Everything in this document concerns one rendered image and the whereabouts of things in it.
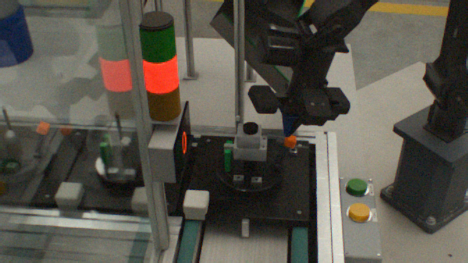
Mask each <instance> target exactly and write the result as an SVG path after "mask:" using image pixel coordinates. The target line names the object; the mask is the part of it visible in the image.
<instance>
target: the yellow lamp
mask: <svg viewBox="0 0 468 263"><path fill-rule="evenodd" d="M147 97H148V108H149V115H150V117H151V118H152V119H153V120H157V121H170V120H173V119H175V118H177V117H178V116H179V115H180V113H181V105H180V88H179V85H178V87H177V88H176V89H175V90H173V91H171V92H169V93H152V92H150V91H149V90H147Z"/></svg>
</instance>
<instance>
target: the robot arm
mask: <svg viewBox="0 0 468 263"><path fill-rule="evenodd" d="M379 1H380V0H315V1H314V2H313V4H311V6H310V8H309V9H308V10H307V11H306V12H304V13H303V14H302V15H300V16H299V17H298V18H297V19H296V20H294V21H293V22H292V23H293V25H294V27H295V28H294V29H291V28H288V27H284V26H277V25H276V24H268V25H267V28H266V30H264V31H263V32H262V33H261V35H259V36H258V40H257V44H256V60H257V63H259V64H266V65H276V66H283V67H291V68H292V70H293V71H294V72H293V74H292V77H291V80H290V82H286V84H285V88H286V90H287V92H286V93H275V92H274V91H273V90H272V89H271V88H270V86H256V85H254V86H251V87H250V89H249V92H248V96H249V98H250V100H251V102H252V104H253V107H254V108H255V110H256V113H258V114H275V113H276V112H277V109H279V110H280V112H281V117H282V124H283V130H284V135H285V137H290V136H291V135H292V134H293V133H294V132H295V131H296V130H297V129H298V127H299V126H300V125H301V124H303V125H318V126H323V125H324V124H325V123H326V121H327V120H336V118H337V117H338V116H339V115H346V114H348V112H349V110H350V101H349V100H348V98H347V97H346V96H345V94H344V93H343V91H342V90H341V89H340V88H337V87H327V84H328V81H327V80H326V76H327V73H328V71H329V68H330V65H331V64H332V61H333V58H334V57H335V55H336V53H342V54H348V53H349V49H348V47H347V45H346V44H345V40H344V38H345V37H346V36H347V35H348V34H349V33H350V32H351V31H353V30H354V29H355V28H356V27H357V26H358V25H359V23H360V22H361V19H362V17H363V16H364V14H365V12H366V11H368V10H369V9H370V8H371V7H372V6H374V5H375V4H376V3H377V2H379ZM310 24H314V27H315V28H316V30H317V32H316V33H314V34H313V32H312V30H311V29H310V28H309V25H310ZM467 58H468V0H450V4H449V8H448V15H447V18H446V25H445V29H444V35H443V40H442V46H441V50H440V54H439V57H438V58H437V59H436V60H435V61H434V62H433V63H426V73H425V75H424V77H423V80H424V81H425V83H426V86H427V88H428V89H429V91H430V92H431V93H432V94H433V95H434V97H435V98H436V99H435V100H434V102H433V104H431V105H430V110H429V114H428V119H427V121H428V122H427V123H426V124H424V125H423V128H424V129H425V130H426V131H428V132H430V133H431V134H433V135H434V136H436V137H437V138H439V139H441V140H442V141H444V142H445V143H450V142H451V141H454V140H455V139H457V138H460V137H461V136H463V135H464V134H466V133H467V132H468V129H467V128H465V125H466V123H467V118H468V69H467Z"/></svg>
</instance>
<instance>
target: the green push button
mask: <svg viewBox="0 0 468 263"><path fill-rule="evenodd" d="M367 188H368V185H367V183H365V181H363V180H360V179H352V180H350V181H349V182H348V184H347V190H348V191H349V192H350V193H352V194H354V195H363V194H365V192H367Z"/></svg>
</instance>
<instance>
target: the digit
mask: <svg viewBox="0 0 468 263"><path fill-rule="evenodd" d="M180 140H181V148H182V165H183V164H184V160H185V155H186V151H187V130H186V120H185V121H184V124H183V127H182V132H181V135H180Z"/></svg>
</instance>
